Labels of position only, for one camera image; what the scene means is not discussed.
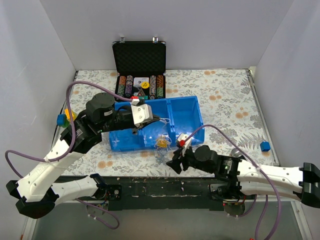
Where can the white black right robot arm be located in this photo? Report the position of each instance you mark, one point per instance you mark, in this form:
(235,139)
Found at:
(243,178)

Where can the blue toy brick left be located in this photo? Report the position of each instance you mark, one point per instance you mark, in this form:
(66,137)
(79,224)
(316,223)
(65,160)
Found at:
(61,120)

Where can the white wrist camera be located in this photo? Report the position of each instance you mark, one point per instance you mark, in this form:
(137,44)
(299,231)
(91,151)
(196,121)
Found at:
(141,114)
(183,141)

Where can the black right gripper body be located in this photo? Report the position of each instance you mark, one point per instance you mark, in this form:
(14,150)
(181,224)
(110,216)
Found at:
(184,160)

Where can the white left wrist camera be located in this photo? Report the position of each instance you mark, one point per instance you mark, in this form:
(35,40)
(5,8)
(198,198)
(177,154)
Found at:
(141,114)

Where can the yellow toy brick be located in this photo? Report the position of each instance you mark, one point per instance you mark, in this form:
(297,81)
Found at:
(70,114)

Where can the blue toy cube right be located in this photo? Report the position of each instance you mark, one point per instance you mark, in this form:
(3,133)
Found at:
(265,146)

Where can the floral table mat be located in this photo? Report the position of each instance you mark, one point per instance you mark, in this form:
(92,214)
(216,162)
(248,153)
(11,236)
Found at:
(229,110)

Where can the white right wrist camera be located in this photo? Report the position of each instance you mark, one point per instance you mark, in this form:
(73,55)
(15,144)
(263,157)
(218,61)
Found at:
(183,141)

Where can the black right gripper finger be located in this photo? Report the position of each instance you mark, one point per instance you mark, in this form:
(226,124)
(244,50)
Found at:
(175,165)
(182,152)

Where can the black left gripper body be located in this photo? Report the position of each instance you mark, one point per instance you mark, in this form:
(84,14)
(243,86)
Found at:
(148,122)

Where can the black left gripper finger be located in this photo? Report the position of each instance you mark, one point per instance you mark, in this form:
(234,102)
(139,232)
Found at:
(155,118)
(135,130)

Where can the green toy brick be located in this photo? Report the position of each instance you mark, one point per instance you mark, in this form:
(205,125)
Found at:
(66,124)

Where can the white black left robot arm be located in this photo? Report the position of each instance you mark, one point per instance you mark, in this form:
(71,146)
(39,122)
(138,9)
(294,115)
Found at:
(37,193)

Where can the blue three-compartment plastic bin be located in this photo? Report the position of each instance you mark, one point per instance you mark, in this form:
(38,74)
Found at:
(185,117)

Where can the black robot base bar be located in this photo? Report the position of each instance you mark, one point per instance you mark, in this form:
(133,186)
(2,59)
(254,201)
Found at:
(160,193)

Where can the black poker chip case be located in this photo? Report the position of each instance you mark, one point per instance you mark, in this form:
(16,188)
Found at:
(141,68)

